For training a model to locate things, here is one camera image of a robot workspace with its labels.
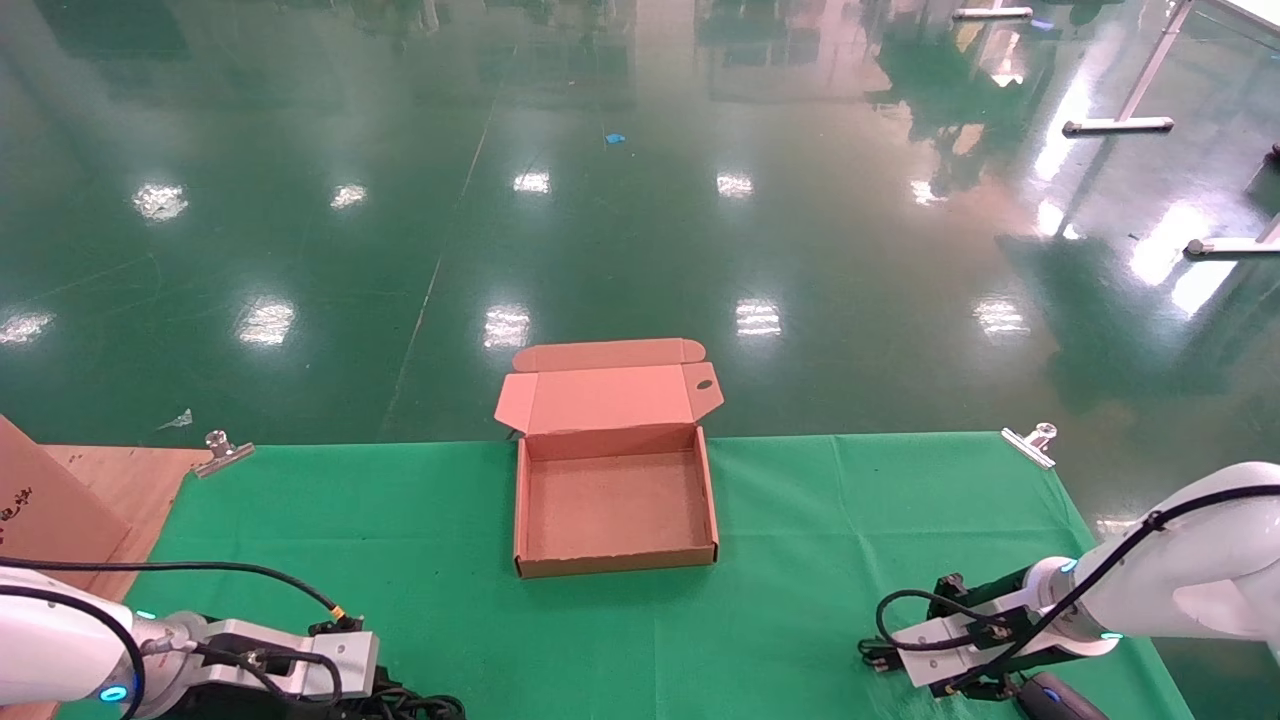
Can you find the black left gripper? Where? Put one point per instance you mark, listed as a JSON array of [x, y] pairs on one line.
[[370, 695]]

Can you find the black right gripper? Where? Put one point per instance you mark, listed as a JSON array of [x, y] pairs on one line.
[[1030, 590]]

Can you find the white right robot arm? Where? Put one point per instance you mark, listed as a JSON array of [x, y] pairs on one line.
[[1210, 570]]

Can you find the open brown cardboard box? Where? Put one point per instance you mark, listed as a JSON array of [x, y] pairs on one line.
[[615, 510]]

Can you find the silver metal binder clip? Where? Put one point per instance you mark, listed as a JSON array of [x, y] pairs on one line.
[[1030, 445], [222, 455]]

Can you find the green table cloth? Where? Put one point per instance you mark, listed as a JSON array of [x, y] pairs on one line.
[[600, 640]]

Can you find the brown carton with red print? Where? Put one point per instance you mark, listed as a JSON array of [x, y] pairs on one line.
[[50, 510]]

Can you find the white table foot with caster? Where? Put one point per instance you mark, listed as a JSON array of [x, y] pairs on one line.
[[1235, 246]]

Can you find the white table foot bar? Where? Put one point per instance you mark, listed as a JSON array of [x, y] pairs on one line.
[[990, 13]]

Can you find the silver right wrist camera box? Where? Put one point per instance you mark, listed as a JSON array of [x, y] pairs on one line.
[[950, 645]]

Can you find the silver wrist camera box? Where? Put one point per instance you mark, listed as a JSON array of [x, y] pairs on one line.
[[950, 645], [290, 660]]

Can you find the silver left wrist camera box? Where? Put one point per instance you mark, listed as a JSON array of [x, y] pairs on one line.
[[290, 660]]

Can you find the white table leg frame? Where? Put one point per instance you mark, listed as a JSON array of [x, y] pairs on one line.
[[1140, 95]]

